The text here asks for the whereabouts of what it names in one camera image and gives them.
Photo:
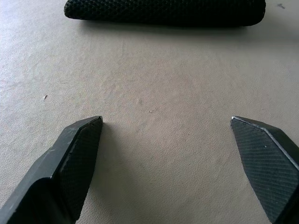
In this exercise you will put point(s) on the black mesh fabric pouch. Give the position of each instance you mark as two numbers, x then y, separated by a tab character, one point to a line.
163	10

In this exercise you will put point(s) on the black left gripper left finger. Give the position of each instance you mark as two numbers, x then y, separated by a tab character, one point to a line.
70	168

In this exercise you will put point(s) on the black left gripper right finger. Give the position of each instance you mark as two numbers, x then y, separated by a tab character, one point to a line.
264	163

